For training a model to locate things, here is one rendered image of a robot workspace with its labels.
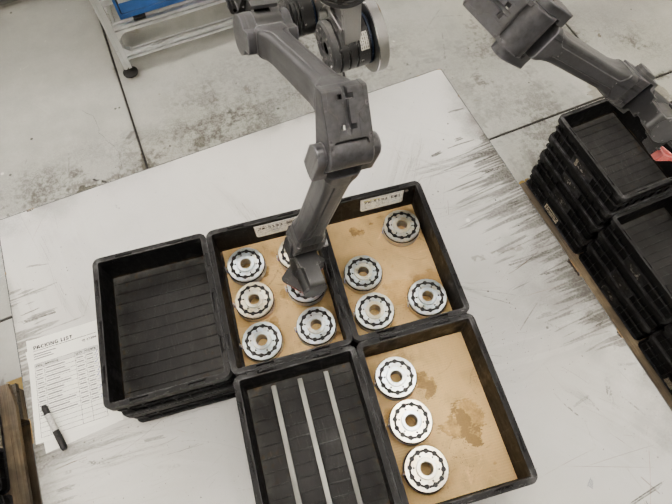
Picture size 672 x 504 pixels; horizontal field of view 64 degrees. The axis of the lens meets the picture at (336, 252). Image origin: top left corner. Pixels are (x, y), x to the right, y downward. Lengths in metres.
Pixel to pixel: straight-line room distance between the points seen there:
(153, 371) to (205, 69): 2.04
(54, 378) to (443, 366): 1.07
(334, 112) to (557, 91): 2.41
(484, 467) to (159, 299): 0.93
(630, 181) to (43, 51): 3.03
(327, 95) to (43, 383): 1.23
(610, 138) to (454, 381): 1.29
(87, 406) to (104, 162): 1.56
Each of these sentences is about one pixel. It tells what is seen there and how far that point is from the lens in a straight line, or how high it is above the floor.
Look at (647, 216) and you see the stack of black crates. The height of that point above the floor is 0.38.
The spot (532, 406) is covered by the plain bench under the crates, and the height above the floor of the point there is 0.70.
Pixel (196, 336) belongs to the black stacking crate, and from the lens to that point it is 1.48.
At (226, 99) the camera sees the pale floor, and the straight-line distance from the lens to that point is 3.01.
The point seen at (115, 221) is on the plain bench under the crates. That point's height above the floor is 0.70.
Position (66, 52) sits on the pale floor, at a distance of 3.55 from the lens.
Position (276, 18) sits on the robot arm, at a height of 1.46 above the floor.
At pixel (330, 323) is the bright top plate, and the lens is 1.41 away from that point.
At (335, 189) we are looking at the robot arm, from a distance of 0.91.
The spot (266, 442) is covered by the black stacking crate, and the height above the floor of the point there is 0.83.
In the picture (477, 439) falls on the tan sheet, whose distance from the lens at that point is 1.41.
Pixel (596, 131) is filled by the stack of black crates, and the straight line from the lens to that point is 2.37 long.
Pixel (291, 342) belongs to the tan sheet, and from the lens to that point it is 1.43.
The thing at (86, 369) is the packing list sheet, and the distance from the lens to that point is 1.71.
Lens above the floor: 2.20
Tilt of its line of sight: 64 degrees down
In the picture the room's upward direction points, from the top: 3 degrees counter-clockwise
